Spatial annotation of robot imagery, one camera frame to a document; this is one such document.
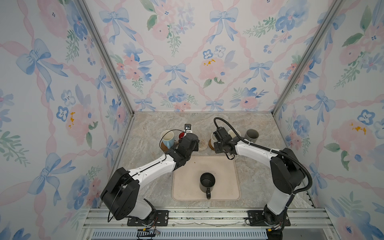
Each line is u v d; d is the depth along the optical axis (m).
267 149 0.54
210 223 0.73
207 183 0.84
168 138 0.92
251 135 0.93
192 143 0.64
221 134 0.73
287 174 0.47
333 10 0.70
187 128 0.72
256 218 0.73
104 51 0.84
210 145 1.01
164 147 0.95
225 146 0.68
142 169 0.48
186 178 0.88
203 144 1.01
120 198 0.42
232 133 0.65
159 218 0.74
